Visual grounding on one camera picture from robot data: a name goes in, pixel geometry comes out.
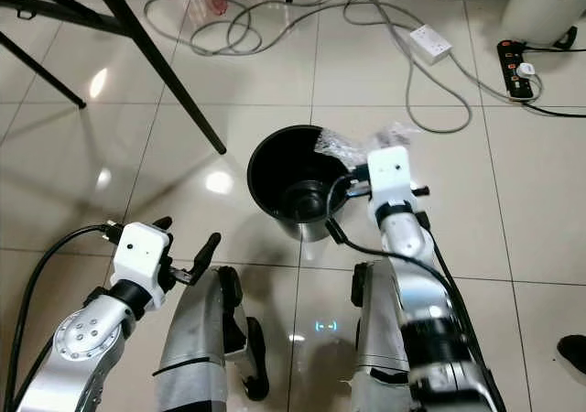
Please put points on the white plug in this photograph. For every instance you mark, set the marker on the white plug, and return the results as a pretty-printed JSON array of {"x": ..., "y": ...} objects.
[{"x": 525, "y": 68}]

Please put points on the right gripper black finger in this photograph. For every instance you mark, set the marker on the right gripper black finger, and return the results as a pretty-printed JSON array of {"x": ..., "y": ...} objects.
[{"x": 361, "y": 169}]

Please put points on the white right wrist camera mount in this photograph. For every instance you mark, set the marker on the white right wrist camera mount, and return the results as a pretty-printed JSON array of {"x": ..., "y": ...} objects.
[{"x": 392, "y": 178}]

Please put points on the white power socket box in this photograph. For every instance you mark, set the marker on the white power socket box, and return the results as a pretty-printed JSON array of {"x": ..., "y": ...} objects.
[{"x": 430, "y": 43}]

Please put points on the clear plastic bag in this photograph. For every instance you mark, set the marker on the clear plastic bag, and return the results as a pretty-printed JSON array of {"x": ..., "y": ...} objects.
[{"x": 339, "y": 145}]

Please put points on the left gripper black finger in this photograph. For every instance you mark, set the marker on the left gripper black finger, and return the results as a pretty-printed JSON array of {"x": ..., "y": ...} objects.
[
  {"x": 163, "y": 222},
  {"x": 207, "y": 254}
]

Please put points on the grey table with black legs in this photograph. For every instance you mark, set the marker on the grey table with black legs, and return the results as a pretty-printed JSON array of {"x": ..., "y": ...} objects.
[{"x": 146, "y": 55}]

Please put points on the white rubbish bin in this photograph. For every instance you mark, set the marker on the white rubbish bin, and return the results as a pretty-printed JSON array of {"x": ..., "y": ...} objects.
[{"x": 545, "y": 5}]

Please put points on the silver left robot leg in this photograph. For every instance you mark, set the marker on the silver left robot leg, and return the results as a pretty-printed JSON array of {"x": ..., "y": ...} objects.
[{"x": 192, "y": 339}]

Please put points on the black shoe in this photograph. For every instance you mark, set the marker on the black shoe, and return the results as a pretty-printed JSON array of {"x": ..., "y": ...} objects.
[{"x": 572, "y": 352}]

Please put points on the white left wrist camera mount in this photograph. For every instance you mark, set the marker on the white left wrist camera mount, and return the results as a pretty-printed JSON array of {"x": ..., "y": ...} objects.
[{"x": 142, "y": 256}]

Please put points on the silver right robot leg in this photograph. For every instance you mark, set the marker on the silver right robot leg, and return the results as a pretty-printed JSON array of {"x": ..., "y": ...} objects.
[{"x": 385, "y": 339}]

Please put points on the silver robot leg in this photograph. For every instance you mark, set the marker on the silver robot leg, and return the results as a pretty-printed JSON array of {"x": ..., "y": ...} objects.
[
  {"x": 385, "y": 339},
  {"x": 192, "y": 339}
]

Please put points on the black power strip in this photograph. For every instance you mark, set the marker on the black power strip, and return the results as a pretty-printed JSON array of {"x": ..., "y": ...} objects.
[{"x": 513, "y": 78}]

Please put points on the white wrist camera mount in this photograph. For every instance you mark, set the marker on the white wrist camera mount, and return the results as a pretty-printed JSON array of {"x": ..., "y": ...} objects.
[
  {"x": 142, "y": 256},
  {"x": 392, "y": 178}
]

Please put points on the black plastic bucket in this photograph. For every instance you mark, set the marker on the black plastic bucket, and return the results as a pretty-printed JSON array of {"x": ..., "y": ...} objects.
[{"x": 293, "y": 201}]

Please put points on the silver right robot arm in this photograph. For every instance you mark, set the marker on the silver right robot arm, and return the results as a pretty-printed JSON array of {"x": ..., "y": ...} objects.
[{"x": 430, "y": 302}]

